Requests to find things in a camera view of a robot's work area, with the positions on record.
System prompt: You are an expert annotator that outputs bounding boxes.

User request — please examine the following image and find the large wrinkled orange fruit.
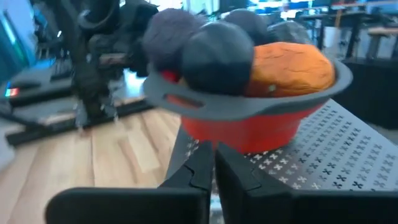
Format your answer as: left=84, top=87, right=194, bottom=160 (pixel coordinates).
left=245, top=42, right=337, bottom=99

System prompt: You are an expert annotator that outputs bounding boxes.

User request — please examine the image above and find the red apple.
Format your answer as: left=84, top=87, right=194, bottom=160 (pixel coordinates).
left=160, top=68, right=183, bottom=85

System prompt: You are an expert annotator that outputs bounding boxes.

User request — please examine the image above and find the dark green watermelon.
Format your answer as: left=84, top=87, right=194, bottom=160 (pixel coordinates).
left=182, top=21, right=256, bottom=97

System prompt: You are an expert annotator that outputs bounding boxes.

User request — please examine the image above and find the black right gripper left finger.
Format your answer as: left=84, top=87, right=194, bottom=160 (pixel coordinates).
left=44, top=141, right=216, bottom=224

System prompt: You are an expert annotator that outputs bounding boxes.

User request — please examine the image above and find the grey perforated metal shelf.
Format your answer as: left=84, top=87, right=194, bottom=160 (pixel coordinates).
left=164, top=98, right=398, bottom=224

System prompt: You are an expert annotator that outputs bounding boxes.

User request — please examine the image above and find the black round fruit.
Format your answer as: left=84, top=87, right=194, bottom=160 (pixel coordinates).
left=223, top=8, right=270, bottom=47

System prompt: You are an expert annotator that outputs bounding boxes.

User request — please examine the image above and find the dark purple textured cabbage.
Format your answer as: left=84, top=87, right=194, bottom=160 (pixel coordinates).
left=142, top=8, right=206, bottom=74

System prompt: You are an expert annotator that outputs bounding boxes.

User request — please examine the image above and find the red bowl with grey rim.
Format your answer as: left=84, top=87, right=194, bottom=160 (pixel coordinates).
left=143, top=58, right=354, bottom=155

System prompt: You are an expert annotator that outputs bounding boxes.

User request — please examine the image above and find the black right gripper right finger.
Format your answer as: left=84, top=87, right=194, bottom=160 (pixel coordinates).
left=215, top=142, right=398, bottom=224

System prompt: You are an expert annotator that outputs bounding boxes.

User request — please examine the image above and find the black table frame rail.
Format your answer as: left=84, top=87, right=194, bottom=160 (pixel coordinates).
left=4, top=99, right=155, bottom=147

